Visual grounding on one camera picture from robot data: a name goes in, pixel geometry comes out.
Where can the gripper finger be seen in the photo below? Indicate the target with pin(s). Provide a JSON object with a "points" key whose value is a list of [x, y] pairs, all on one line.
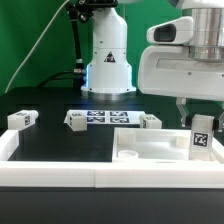
{"points": [[218, 124]]}

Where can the printed marker sheet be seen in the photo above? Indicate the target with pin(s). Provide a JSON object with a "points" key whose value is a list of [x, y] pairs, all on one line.
{"points": [[108, 116]]}

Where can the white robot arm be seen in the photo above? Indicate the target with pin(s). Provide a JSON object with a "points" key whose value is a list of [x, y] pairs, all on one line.
{"points": [[109, 74]]}

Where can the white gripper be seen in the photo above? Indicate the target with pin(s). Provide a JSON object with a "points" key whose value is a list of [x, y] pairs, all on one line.
{"points": [[174, 66]]}

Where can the white U-shaped fence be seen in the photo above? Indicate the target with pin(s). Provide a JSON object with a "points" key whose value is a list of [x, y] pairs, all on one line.
{"points": [[132, 174]]}

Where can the white square tabletop part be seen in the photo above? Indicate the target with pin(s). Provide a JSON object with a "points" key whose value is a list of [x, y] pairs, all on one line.
{"points": [[163, 145]]}

